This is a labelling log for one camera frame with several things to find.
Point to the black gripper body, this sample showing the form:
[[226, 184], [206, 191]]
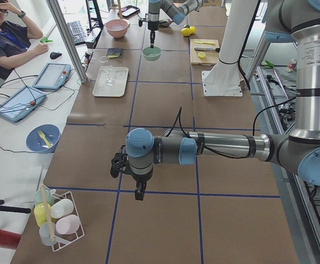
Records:
[[152, 25], [140, 180]]

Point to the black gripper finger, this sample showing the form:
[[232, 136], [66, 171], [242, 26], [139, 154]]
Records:
[[152, 38], [140, 190]]

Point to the green bowl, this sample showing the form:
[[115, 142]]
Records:
[[151, 53]]

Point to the steel ice scoop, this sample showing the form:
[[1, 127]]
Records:
[[164, 23]]

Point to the pink bowl of ice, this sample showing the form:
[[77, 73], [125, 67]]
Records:
[[117, 28]]

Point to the blue bowl with fork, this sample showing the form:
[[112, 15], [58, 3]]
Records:
[[43, 139]]

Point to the yellow lemon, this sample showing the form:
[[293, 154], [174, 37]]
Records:
[[186, 31], [192, 30]]

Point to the grey and yellow folded cloth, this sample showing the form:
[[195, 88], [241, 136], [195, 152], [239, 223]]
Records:
[[114, 52]]

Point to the half lemon slice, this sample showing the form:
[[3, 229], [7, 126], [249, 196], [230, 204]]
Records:
[[201, 55]]

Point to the clear wine glass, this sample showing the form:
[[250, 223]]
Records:
[[107, 69]]

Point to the wooden cutting board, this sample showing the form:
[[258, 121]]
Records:
[[211, 57]]

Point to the yellow plastic knife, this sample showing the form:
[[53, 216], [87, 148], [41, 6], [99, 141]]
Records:
[[205, 42]]

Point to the cream bear tray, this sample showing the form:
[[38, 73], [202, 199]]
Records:
[[117, 90]]

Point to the black keyboard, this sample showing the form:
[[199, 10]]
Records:
[[78, 32]]

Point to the black computer mouse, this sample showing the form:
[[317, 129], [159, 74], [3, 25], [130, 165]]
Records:
[[54, 55]]

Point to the teach pendant tablet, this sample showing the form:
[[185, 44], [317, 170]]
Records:
[[53, 76], [23, 102]]

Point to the seated person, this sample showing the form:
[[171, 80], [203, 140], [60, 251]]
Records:
[[16, 31]]

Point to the steel knife handle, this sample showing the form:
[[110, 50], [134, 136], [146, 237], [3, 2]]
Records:
[[207, 49]]

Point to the white wire cup rack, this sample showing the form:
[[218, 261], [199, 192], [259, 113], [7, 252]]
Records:
[[57, 218]]

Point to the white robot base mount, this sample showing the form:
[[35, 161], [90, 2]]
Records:
[[224, 79]]

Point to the aluminium frame post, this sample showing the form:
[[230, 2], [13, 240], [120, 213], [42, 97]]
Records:
[[67, 39]]

